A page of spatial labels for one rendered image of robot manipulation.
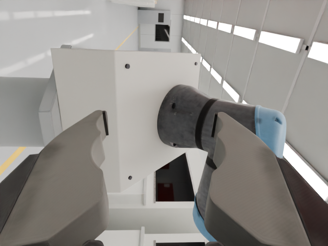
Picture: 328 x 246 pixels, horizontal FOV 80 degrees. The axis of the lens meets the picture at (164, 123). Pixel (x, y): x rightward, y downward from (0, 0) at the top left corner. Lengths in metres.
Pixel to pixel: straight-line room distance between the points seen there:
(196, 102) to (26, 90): 0.34
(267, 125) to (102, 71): 0.28
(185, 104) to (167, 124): 0.06
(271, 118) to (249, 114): 0.04
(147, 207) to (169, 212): 0.37
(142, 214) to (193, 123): 3.09
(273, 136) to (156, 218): 3.26
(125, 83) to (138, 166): 0.18
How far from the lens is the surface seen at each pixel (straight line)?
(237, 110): 0.38
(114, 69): 0.33
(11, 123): 0.49
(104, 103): 0.34
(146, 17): 12.95
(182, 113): 0.40
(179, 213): 3.44
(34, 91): 0.48
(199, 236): 3.14
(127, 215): 3.46
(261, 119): 0.36
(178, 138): 0.42
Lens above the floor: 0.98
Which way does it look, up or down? 3 degrees up
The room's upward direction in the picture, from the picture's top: 91 degrees clockwise
